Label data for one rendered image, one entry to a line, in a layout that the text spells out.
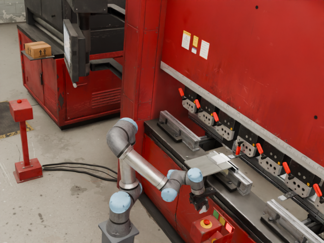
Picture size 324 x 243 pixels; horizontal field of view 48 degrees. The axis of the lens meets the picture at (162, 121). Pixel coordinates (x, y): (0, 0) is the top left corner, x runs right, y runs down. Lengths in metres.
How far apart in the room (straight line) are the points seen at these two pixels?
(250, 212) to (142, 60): 1.36
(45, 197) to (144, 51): 1.70
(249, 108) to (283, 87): 0.29
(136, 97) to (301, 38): 1.47
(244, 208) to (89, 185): 1.84
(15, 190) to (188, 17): 2.30
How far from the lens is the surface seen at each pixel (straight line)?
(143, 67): 2.84
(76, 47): 2.74
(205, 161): 2.45
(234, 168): 2.45
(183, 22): 2.61
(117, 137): 1.85
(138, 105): 2.96
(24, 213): 3.51
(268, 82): 2.06
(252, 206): 2.39
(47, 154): 4.20
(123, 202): 2.06
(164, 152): 2.89
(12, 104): 3.51
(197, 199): 2.07
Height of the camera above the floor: 2.39
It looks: 29 degrees down
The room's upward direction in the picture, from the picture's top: 6 degrees clockwise
